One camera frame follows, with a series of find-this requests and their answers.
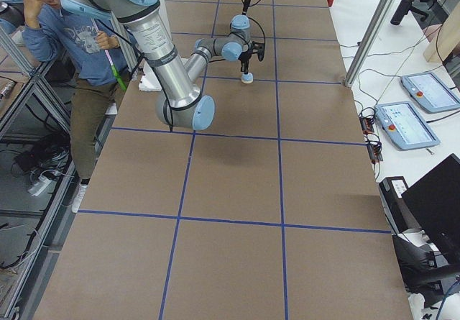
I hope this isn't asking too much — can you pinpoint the blue call bell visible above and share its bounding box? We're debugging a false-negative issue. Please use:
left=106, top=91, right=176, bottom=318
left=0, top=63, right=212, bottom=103
left=241, top=73, right=254, bottom=84

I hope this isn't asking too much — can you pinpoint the green pink stick tool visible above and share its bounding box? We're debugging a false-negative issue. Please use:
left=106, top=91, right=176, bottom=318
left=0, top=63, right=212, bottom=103
left=91, top=19, right=127, bottom=91

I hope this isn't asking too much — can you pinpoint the brown paper table cover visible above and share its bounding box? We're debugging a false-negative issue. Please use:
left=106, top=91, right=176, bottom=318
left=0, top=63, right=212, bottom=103
left=34, top=0, right=412, bottom=319

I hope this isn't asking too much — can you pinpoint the person in blue hoodie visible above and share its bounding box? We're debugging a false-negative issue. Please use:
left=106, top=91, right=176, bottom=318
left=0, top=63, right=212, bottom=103
left=22, top=0, right=130, bottom=212

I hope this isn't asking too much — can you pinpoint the black water bottle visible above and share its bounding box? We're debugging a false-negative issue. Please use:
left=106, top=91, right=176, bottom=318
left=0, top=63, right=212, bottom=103
left=390, top=0, right=413, bottom=26

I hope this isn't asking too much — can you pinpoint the near teach pendant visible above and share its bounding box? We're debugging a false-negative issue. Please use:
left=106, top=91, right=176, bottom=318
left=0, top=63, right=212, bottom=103
left=374, top=101, right=441, bottom=151

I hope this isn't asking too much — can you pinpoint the teach pendant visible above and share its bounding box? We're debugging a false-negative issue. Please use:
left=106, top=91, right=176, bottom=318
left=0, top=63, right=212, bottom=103
left=400, top=72, right=459, bottom=114
left=374, top=101, right=441, bottom=151

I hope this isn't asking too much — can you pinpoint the far teach pendant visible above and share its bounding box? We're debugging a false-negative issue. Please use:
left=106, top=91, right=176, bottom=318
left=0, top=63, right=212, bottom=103
left=400, top=72, right=459, bottom=114

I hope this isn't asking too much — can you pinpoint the black box with label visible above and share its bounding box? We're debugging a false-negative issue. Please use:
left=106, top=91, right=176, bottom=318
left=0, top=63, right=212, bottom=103
left=379, top=176, right=412, bottom=232

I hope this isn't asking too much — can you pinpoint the white power strip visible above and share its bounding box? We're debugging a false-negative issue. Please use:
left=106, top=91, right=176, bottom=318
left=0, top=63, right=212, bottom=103
left=28, top=175, right=51, bottom=196

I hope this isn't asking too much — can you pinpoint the black laptop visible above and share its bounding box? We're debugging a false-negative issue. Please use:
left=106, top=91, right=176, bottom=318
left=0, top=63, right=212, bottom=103
left=402, top=153, right=459, bottom=264

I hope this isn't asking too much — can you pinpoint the black monitor stand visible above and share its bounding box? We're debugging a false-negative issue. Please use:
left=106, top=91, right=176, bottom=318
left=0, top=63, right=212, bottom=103
left=392, top=235, right=459, bottom=306

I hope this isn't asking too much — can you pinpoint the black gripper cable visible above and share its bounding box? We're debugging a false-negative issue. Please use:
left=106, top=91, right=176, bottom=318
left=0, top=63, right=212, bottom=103
left=208, top=17, right=267, bottom=64

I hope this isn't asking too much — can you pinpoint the white pedestal column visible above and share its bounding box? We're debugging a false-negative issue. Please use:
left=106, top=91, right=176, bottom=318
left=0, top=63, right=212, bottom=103
left=138, top=0, right=170, bottom=93

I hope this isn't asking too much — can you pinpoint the red black cable connector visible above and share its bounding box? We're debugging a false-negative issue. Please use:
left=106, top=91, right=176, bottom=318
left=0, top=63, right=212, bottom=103
left=358, top=106, right=383, bottom=165

